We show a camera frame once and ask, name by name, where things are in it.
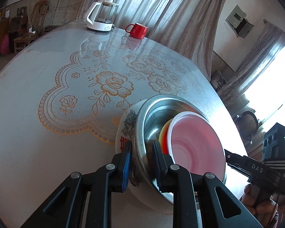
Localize person's right hand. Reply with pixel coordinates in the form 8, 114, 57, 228
240, 184, 279, 227

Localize white glass electric kettle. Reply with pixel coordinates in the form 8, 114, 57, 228
84, 0, 119, 32

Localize beige right window curtain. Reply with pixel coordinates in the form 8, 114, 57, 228
217, 19, 285, 116

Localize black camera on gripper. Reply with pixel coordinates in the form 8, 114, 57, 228
261, 123, 285, 161

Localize red ceramic mug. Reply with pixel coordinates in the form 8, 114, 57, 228
125, 23, 148, 40

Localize beige centre curtain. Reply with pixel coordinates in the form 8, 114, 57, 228
77, 0, 226, 79

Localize stainless steel bowl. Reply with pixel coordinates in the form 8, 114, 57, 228
135, 94, 228, 205

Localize wall electrical panel box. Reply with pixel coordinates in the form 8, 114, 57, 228
226, 5, 254, 39

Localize red plastic bowl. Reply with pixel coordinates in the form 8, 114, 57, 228
171, 111, 226, 180

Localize yellow plastic bowl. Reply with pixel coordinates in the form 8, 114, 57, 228
158, 118, 173, 156

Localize white plate red characters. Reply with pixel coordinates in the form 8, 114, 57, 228
115, 100, 173, 215

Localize wooden chair by wall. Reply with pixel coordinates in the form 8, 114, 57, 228
9, 0, 49, 54

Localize dark round-back chair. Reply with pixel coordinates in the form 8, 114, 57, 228
234, 111, 259, 146

